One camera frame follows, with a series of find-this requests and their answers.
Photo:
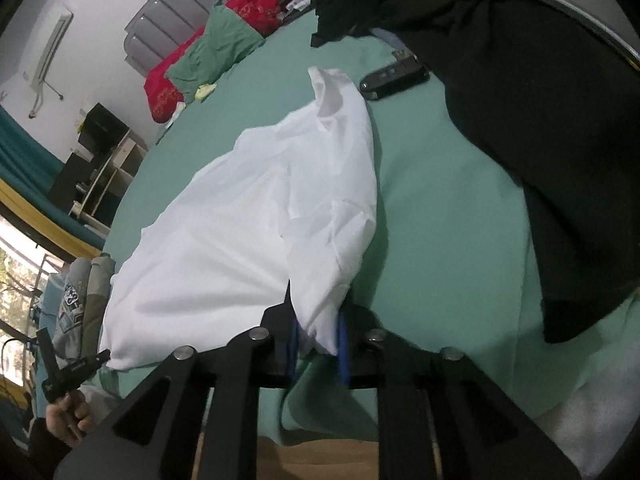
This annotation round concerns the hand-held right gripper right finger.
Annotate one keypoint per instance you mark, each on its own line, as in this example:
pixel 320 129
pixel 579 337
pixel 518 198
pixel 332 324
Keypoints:
pixel 343 355

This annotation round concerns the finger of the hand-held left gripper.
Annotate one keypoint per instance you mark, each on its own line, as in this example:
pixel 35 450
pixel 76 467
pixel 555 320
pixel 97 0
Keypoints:
pixel 82 366
pixel 46 355

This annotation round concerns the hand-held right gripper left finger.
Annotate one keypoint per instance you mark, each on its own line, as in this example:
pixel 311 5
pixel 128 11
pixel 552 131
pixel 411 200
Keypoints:
pixel 294 350

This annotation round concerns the white hooded jacket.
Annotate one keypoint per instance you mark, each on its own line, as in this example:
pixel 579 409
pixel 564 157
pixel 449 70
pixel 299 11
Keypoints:
pixel 225 260

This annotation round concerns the person's left forearm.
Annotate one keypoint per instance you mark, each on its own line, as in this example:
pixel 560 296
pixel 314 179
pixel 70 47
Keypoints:
pixel 40 452

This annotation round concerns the person's left hand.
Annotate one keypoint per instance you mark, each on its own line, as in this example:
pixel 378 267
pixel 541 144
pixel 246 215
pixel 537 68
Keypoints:
pixel 62 417

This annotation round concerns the grey printed sweatshirt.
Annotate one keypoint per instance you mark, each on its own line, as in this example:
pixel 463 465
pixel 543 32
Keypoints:
pixel 67 305

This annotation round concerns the olive folded garment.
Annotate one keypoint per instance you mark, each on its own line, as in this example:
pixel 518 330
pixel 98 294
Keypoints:
pixel 97 300

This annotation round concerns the yellow curtain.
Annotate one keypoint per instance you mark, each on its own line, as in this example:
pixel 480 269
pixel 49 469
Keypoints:
pixel 30 212

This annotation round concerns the black monitor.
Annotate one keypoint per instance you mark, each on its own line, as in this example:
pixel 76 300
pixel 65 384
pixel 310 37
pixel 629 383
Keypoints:
pixel 70 180

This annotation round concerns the teal curtain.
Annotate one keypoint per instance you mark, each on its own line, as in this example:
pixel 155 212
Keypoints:
pixel 30 160

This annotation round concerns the light wooden desk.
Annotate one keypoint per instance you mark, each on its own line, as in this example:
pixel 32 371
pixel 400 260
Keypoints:
pixel 120 160

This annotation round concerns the black computer tower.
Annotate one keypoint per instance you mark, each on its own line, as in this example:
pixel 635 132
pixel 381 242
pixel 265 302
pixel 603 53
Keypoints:
pixel 102 125

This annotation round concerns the white tissue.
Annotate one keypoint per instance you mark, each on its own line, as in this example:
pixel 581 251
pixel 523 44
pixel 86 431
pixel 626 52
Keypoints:
pixel 178 111

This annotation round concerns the yellow-green small cloth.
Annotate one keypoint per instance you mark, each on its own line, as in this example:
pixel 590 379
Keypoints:
pixel 206 91

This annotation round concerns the black car key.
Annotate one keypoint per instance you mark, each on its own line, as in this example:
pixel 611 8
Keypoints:
pixel 395 80

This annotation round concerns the red pillows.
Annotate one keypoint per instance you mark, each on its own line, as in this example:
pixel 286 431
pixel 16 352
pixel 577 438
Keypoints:
pixel 162 85

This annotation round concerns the black garment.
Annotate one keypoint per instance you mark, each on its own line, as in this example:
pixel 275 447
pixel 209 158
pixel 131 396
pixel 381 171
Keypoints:
pixel 550 135

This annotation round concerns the white air conditioner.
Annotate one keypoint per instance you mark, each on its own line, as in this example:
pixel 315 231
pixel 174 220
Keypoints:
pixel 50 45

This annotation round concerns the green pillow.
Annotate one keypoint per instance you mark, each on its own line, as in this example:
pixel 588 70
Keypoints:
pixel 220 45

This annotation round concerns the grey padded headboard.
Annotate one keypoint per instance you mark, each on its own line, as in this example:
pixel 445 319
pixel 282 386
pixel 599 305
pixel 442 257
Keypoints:
pixel 190 10

